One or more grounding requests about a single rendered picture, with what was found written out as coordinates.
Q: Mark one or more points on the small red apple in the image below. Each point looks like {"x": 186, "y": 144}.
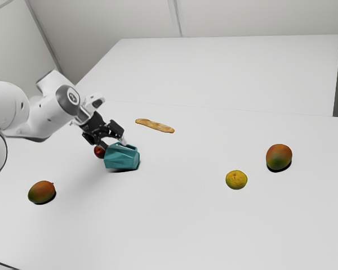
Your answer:
{"x": 98, "y": 152}

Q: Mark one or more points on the long flat baguette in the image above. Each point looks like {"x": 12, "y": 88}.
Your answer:
{"x": 154, "y": 125}

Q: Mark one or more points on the red green mango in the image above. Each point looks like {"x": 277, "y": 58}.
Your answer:
{"x": 279, "y": 156}
{"x": 41, "y": 192}

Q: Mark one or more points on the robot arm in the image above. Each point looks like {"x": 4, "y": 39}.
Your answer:
{"x": 22, "y": 112}

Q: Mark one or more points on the teal faceted mug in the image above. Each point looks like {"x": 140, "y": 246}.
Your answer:
{"x": 122, "y": 157}

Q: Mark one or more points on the yellow green orange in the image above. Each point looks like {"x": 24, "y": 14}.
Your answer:
{"x": 236, "y": 179}

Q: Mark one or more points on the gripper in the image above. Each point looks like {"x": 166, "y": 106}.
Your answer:
{"x": 93, "y": 123}

